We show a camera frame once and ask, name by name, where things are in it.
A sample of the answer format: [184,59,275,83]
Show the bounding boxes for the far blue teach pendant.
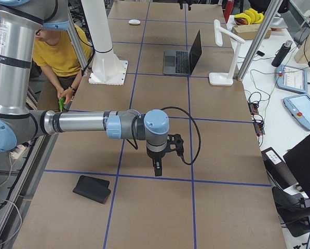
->
[275,64,308,93]

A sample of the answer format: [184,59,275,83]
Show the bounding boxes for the black water bottle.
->
[271,40,293,67]

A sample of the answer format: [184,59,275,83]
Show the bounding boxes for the grey laptop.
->
[163,30,202,76]

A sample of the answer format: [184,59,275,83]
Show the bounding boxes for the green object in hands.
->
[58,97,65,112]

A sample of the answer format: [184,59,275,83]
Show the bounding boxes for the brown cardboard box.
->
[231,24,260,40]

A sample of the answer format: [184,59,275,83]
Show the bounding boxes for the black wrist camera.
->
[167,134,184,158]

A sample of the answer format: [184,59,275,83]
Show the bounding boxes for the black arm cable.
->
[125,106,201,166]

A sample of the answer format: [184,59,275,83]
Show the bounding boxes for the near blue teach pendant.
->
[283,93,310,131]

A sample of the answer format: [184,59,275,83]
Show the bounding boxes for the black wallet case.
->
[73,175,111,204]

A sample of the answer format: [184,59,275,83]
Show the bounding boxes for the aluminium frame post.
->
[236,0,282,81]

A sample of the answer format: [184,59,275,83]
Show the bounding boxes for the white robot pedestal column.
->
[81,0,128,85]

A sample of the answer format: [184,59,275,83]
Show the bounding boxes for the black monitor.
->
[284,135,310,198]

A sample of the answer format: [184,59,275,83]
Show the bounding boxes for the yellow bananas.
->
[234,8,264,25]

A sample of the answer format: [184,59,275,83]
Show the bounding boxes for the white wireless mouse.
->
[128,19,141,25]

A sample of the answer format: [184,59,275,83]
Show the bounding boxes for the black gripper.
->
[146,149,166,177]
[177,0,193,10]

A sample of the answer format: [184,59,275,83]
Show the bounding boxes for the dark box with white label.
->
[261,147,299,189]

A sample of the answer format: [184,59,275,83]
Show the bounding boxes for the white desk lamp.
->
[209,19,245,86]

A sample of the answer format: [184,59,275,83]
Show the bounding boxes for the person in yellow shirt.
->
[33,29,83,112]

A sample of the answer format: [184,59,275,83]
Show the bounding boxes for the blue teach pendant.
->
[283,93,310,131]
[275,64,308,93]

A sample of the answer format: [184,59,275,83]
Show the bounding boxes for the red cylinder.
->
[224,0,234,23]

